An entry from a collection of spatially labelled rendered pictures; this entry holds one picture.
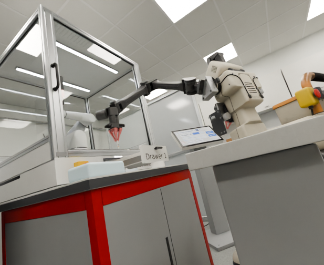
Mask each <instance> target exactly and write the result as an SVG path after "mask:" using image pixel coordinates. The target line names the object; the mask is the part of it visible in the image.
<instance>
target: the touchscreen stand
mask: <svg viewBox="0 0 324 265"><path fill-rule="evenodd" d="M205 148H206V146H205V147H200V148H194V149H190V152H194V151H198V150H201V149H205ZM195 173H196V177H197V181H198V185H199V188H200V192H201V196H202V199H203V204H204V207H205V211H206V215H207V219H208V223H209V226H210V229H208V230H206V231H205V232H206V236H207V240H208V244H209V247H211V248H213V249H214V250H216V251H218V252H220V251H222V250H225V249H227V248H230V247H232V246H234V241H233V238H232V234H231V231H230V228H229V224H228V223H227V219H226V215H225V212H224V208H223V205H222V201H221V198H220V194H219V191H218V187H217V184H216V180H215V177H214V173H213V169H212V167H207V168H202V169H198V170H195Z"/></svg>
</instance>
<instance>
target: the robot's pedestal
mask: <svg viewBox="0 0 324 265"><path fill-rule="evenodd" d="M320 141H324V115H321V116H318V117H314V118H310V119H307V120H303V121H300V122H297V123H293V124H290V125H286V126H282V127H279V128H275V129H272V130H268V131H265V132H261V133H258V134H254V135H251V136H247V137H244V138H240V139H236V140H233V141H229V142H226V143H223V144H220V145H216V146H212V147H208V148H205V149H201V150H198V151H194V152H191V153H188V154H186V155H185V156H186V161H187V165H188V168H189V171H193V170H198V169H202V168H207V167H211V166H213V171H214V175H215V178H216V182H217V185H218V189H219V192H220V195H221V199H222V203H223V206H224V210H225V213H226V217H227V221H228V224H229V228H230V231H231V234H232V238H233V241H234V245H235V249H236V252H237V256H238V259H239V263H240V265H324V159H323V157H322V154H321V152H320V150H319V147H318V145H317V144H314V143H316V142H320Z"/></svg>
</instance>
